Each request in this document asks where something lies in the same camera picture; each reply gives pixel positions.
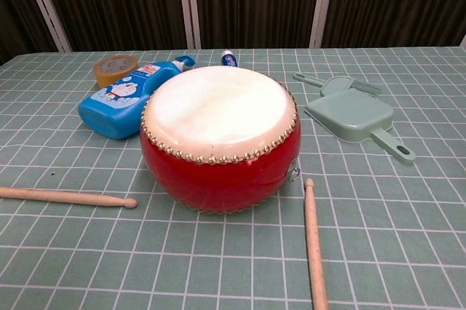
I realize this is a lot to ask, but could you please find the wooden drumstick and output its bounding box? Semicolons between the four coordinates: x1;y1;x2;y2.
0;186;139;210
303;178;330;310

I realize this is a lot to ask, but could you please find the red and white drum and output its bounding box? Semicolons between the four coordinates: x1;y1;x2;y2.
139;65;301;215

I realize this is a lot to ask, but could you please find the mint green hand brush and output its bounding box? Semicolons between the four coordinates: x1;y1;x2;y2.
293;72;382;98

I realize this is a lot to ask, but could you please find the blue white toothpaste tube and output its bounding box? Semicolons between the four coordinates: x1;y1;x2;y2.
220;49;237;69

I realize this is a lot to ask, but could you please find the mint green dustpan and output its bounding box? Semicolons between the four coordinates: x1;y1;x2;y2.
304;88;416;165

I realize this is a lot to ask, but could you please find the blue detergent pump bottle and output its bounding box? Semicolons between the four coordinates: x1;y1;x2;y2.
77;54;197;140

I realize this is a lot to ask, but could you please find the dark corrugated partition panel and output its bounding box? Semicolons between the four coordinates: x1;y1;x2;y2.
0;0;59;65
192;0;325;50
34;0;189;52
320;0;466;49

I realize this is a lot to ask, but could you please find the green checkered tablecloth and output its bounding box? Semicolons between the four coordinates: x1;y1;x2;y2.
0;46;466;310

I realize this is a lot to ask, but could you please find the brown packing tape roll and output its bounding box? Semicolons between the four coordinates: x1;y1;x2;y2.
92;55;140;90

